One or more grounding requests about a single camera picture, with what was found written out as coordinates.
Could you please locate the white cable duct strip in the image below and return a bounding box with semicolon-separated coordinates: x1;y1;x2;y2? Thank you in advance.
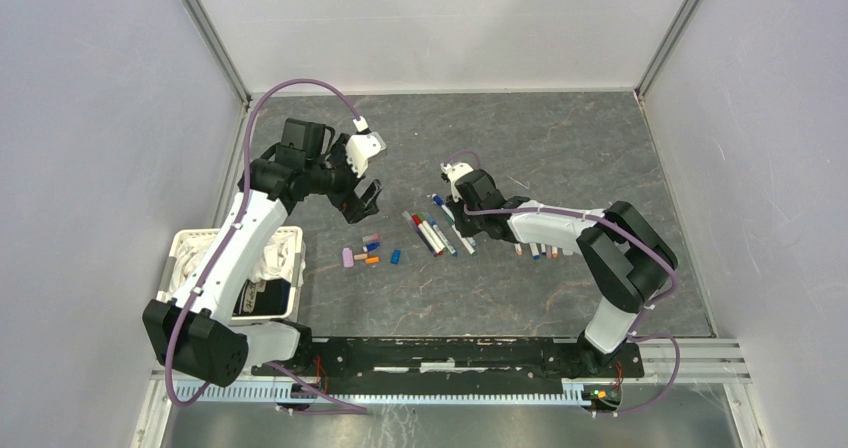
173;381;587;407

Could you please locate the white cloth in basket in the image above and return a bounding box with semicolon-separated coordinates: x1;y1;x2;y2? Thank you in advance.
158;226;306;301

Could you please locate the black item in basket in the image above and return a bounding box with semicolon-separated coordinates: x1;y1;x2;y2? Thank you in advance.
233;279;292;317

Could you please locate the purple grey marker pen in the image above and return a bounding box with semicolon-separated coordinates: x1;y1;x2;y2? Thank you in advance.
402;211;440;257

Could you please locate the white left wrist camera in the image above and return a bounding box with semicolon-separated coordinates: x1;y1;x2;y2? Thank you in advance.
345;131;386;178

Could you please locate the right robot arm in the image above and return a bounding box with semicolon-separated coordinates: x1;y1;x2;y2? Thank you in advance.
441;163;680;376

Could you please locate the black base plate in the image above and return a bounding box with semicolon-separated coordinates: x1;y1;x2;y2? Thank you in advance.
282;336;645;396

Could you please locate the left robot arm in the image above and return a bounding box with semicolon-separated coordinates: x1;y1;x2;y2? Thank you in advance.
142;118;386;387

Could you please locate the white plastic basket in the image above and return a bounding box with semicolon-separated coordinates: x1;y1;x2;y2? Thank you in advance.
151;226;306;328

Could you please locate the green cap marker pen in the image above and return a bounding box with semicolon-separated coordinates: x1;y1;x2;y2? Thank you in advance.
418;212;450;255

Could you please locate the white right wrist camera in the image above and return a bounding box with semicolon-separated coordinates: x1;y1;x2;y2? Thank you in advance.
440;162;474;200

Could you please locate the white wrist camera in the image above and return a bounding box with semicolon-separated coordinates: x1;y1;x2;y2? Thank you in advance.
345;131;386;178
440;162;474;200

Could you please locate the red cap marker pen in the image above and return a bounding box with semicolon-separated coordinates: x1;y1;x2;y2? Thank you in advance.
412;214;443;256

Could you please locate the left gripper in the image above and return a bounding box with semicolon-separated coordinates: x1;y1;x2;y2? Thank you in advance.
306;134;382;223

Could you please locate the dark blue cap marker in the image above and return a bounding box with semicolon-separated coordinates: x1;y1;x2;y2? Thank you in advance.
431;193;477;256

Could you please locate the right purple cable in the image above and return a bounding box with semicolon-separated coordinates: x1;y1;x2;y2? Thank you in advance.
442;150;682;418

